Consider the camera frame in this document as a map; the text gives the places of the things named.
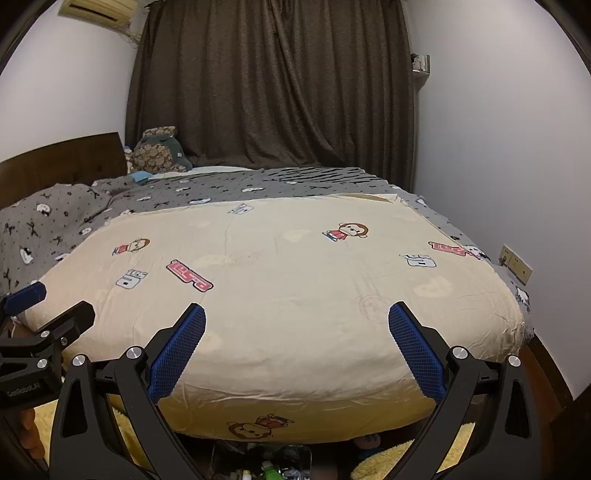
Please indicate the wooden headboard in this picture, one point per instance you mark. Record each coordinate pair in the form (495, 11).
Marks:
(64, 159)

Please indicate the patterned plush toy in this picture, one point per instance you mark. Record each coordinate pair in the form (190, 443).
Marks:
(157, 152)

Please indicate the yellow fuzzy mat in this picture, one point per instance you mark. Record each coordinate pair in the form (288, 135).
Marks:
(415, 461)

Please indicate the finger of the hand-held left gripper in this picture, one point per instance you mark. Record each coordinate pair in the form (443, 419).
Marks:
(25, 295)
(69, 323)

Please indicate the clear lined waste bin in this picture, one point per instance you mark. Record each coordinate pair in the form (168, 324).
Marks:
(263, 461)

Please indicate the small blue pad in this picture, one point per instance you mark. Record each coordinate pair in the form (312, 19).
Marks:
(139, 177)

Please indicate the dark blue slipper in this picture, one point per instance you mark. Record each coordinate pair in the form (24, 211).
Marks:
(369, 441)

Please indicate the wall air conditioner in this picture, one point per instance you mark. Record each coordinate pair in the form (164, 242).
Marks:
(99, 8)

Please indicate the dark brown curtain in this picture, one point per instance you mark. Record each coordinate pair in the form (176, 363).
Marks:
(272, 83)

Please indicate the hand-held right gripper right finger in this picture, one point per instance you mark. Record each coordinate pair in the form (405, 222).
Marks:
(418, 357)

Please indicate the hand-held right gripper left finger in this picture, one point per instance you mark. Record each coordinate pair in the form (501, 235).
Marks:
(178, 357)

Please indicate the small wall shelf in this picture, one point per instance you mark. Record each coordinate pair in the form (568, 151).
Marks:
(421, 62)

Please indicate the cream cartoon printed blanket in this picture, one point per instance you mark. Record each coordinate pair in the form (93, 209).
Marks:
(286, 323)

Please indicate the grey printed pillow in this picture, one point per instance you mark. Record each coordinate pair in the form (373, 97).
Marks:
(46, 226)

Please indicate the wall socket plate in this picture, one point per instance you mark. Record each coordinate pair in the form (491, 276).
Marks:
(517, 270)

